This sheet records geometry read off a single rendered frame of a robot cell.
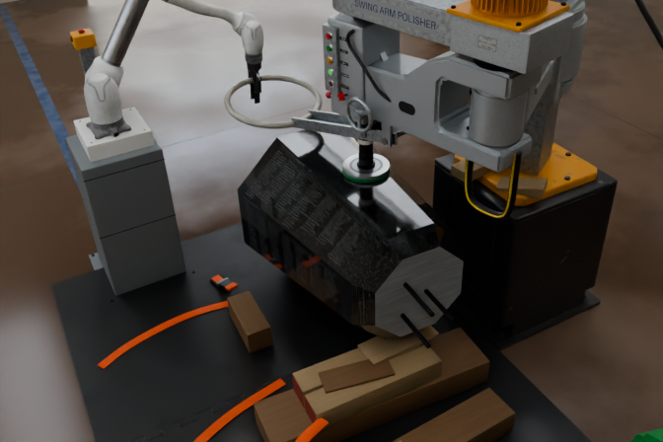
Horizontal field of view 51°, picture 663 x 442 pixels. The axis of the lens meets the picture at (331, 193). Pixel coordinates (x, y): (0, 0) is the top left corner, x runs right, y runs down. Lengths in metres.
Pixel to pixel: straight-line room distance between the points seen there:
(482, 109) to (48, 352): 2.42
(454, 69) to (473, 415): 1.42
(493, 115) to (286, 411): 1.47
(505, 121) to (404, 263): 0.69
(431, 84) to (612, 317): 1.74
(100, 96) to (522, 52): 2.05
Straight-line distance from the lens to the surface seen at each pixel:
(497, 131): 2.44
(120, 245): 3.73
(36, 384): 3.61
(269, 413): 2.99
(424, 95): 2.56
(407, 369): 2.99
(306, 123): 3.24
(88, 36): 4.37
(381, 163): 3.12
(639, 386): 3.46
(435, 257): 2.78
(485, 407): 3.04
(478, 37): 2.31
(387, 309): 2.80
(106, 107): 3.50
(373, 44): 2.75
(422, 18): 2.45
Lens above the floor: 2.45
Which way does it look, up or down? 33 degrees down
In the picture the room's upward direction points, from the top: 3 degrees counter-clockwise
